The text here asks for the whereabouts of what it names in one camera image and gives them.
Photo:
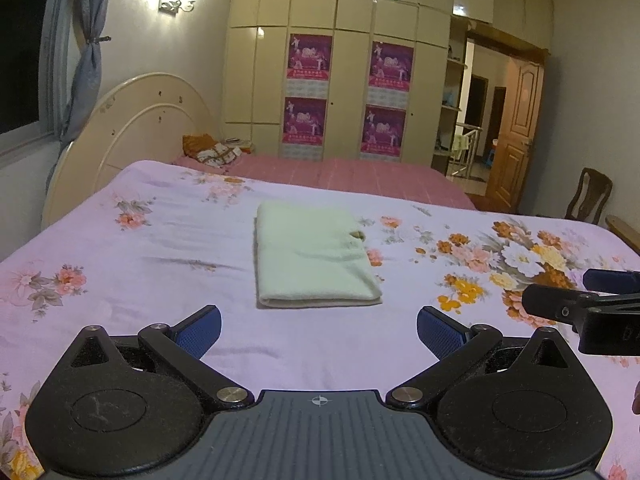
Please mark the pink mattress cover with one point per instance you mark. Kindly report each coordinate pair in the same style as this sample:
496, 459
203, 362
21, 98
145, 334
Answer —
350, 175

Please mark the magenta wall poster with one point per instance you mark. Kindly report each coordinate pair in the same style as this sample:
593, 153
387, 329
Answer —
310, 57
391, 65
382, 130
304, 120

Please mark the light green sweater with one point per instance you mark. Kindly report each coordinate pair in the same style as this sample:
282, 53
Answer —
310, 255

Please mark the blue grey curtain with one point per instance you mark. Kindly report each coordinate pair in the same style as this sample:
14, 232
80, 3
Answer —
90, 75

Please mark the dark wooden chair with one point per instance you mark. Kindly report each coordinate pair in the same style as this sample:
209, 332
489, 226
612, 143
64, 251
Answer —
597, 180

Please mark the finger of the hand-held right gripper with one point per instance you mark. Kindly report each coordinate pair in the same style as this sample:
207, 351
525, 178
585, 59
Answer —
550, 302
615, 280

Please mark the window with grey frame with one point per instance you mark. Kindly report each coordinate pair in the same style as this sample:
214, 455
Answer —
20, 60

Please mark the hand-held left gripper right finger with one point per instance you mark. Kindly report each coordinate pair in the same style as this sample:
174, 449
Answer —
440, 334

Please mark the cream bed headboard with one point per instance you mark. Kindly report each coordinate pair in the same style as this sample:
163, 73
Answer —
140, 110

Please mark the cream wardrobe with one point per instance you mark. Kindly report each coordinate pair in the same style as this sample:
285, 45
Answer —
350, 20

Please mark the purple floral bedsheet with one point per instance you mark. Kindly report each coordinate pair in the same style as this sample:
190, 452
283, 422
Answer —
150, 270

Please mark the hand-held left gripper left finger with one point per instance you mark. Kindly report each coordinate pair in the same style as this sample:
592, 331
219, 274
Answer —
200, 334

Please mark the open shelf unit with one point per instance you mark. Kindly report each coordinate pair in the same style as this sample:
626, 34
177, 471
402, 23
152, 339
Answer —
451, 107

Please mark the pale yellow towel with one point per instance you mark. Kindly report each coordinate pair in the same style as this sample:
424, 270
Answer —
460, 146

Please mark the brown wooden door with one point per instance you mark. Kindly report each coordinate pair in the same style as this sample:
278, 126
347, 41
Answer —
520, 110

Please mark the white patterned pillow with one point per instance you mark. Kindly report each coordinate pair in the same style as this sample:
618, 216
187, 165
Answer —
220, 155

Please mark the orange cloth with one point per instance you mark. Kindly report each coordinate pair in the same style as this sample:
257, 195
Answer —
195, 144

